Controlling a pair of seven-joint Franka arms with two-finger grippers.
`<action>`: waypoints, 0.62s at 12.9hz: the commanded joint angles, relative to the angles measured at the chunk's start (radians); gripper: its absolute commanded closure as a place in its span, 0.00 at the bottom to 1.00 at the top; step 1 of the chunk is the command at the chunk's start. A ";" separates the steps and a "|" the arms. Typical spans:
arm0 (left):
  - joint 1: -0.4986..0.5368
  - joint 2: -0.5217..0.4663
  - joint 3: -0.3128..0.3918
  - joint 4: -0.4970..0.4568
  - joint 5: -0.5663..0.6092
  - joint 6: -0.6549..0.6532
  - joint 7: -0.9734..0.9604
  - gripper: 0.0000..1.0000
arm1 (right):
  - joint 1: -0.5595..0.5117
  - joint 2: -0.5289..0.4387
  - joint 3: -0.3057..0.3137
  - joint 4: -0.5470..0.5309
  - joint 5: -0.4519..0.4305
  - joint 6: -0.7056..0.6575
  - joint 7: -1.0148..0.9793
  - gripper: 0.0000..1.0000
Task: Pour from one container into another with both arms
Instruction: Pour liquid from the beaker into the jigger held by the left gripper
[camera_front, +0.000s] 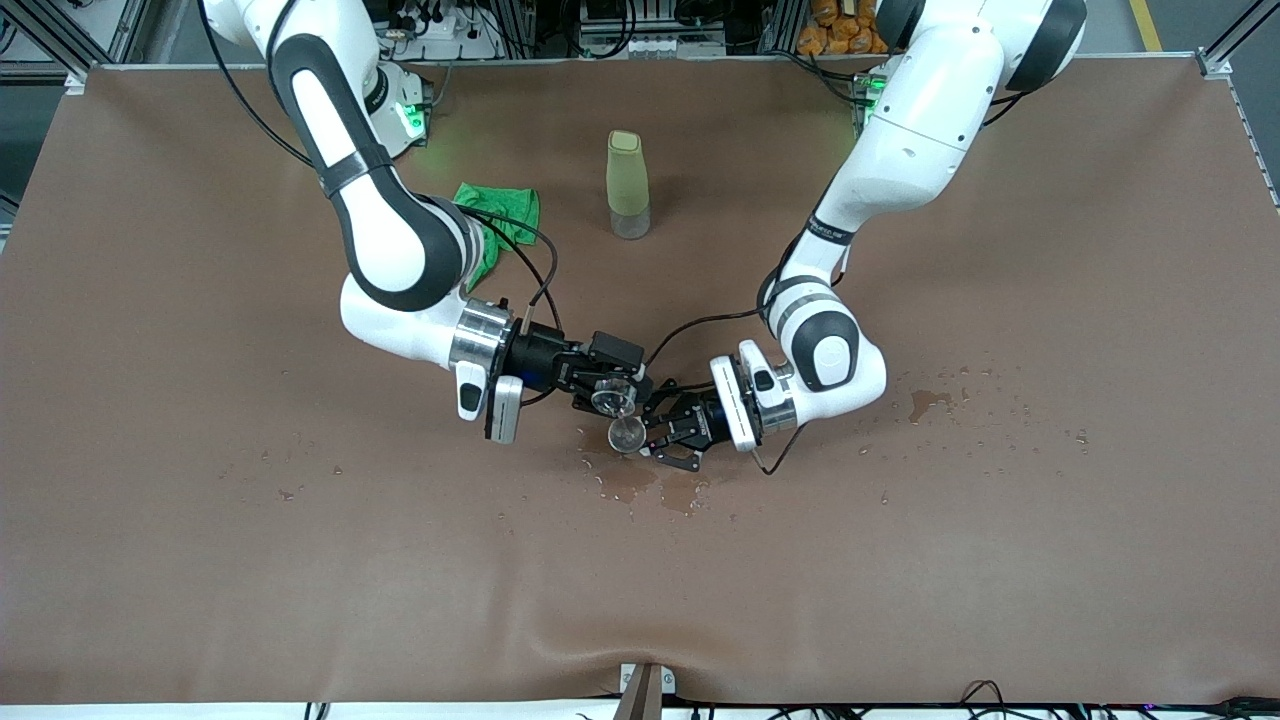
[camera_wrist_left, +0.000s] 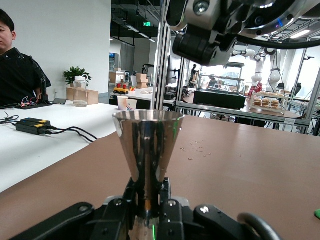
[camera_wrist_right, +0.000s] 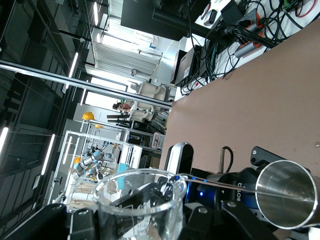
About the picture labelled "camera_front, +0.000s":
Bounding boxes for brown table mat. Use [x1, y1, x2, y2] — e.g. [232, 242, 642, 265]
[0, 55, 1280, 706]

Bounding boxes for aluminium camera post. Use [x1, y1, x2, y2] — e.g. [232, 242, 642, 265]
[612, 662, 677, 720]

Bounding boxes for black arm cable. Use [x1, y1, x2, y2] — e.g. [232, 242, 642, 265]
[635, 250, 851, 476]
[200, 0, 561, 406]

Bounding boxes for clear glass beaker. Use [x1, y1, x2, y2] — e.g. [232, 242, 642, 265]
[590, 378, 639, 419]

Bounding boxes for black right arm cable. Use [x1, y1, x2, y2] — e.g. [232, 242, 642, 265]
[200, 0, 561, 406]

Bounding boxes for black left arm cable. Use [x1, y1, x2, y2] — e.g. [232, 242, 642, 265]
[635, 250, 851, 476]

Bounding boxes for aluminium frame strut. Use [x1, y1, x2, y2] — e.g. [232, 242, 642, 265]
[1195, 0, 1280, 211]
[0, 0, 151, 96]

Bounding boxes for green microfiber cloth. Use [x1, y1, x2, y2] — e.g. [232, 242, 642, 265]
[455, 182, 541, 291]

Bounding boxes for white power strip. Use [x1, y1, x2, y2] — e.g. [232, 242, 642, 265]
[375, 5, 498, 59]

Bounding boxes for glass shaker with olive sleeve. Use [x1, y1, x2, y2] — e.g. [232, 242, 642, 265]
[606, 130, 652, 241]

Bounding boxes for large brown liquid puddle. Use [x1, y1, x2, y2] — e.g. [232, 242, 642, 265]
[577, 430, 713, 517]

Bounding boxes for orange snack packages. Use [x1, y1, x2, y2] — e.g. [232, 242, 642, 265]
[795, 0, 906, 57]

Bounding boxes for grey rack device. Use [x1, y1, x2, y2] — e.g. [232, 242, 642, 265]
[580, 28, 726, 59]

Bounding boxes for small brown liquid puddle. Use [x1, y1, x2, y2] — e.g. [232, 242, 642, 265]
[905, 388, 956, 426]

